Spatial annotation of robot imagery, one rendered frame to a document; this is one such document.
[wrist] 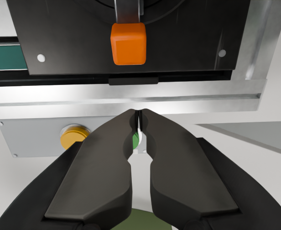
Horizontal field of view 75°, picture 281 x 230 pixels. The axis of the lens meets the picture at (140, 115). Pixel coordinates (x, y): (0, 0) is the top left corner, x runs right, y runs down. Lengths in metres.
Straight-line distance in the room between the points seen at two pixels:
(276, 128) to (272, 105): 1.34
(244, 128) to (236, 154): 1.16
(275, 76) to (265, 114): 0.08
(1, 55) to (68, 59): 0.09
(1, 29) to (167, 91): 0.23
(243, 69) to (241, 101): 0.04
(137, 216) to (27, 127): 0.37
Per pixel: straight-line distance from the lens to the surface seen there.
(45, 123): 0.29
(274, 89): 0.43
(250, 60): 0.27
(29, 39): 0.24
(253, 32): 0.26
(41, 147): 0.31
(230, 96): 0.28
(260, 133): 1.74
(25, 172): 0.52
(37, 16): 0.23
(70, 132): 0.27
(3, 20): 0.31
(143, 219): 0.56
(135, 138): 0.26
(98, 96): 0.24
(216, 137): 0.43
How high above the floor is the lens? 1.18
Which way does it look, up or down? 62 degrees down
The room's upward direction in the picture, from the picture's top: 177 degrees clockwise
